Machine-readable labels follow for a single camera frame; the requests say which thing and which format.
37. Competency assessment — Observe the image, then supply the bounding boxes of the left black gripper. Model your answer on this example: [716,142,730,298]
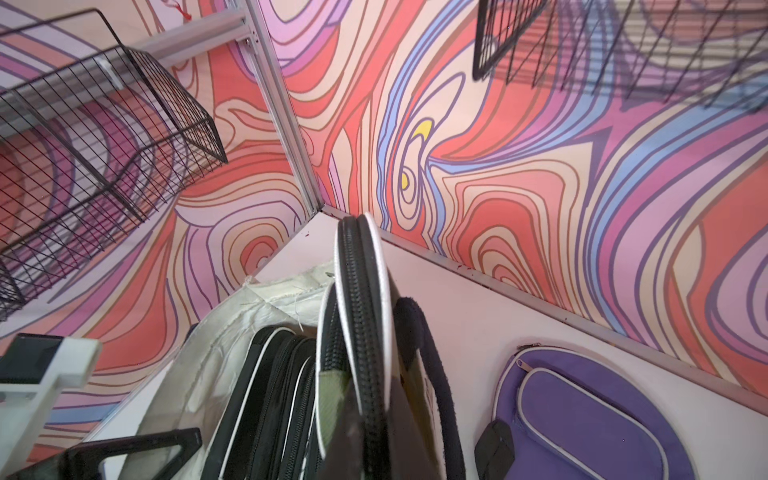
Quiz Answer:
[1,334,203,479]

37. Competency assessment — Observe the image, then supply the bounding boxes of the beige canvas tote bag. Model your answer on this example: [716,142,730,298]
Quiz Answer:
[116,260,466,480]

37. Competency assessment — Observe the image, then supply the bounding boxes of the olive green paddle case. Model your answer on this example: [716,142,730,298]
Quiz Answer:
[315,213,463,479]

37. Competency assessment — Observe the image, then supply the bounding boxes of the purple paddle case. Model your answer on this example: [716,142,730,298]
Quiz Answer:
[474,344,697,479]

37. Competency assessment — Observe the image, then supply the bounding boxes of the black paddle cases in bag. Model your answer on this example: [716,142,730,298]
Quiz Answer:
[201,326,322,479]

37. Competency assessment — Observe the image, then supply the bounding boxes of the left black wire basket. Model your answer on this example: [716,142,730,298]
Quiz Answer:
[1,5,227,316]

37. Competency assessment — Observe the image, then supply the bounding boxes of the black wire basket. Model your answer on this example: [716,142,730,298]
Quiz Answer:
[472,0,767,112]
[1,5,227,316]

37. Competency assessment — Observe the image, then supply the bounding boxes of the back black wire basket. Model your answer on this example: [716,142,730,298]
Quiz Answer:
[472,0,767,112]

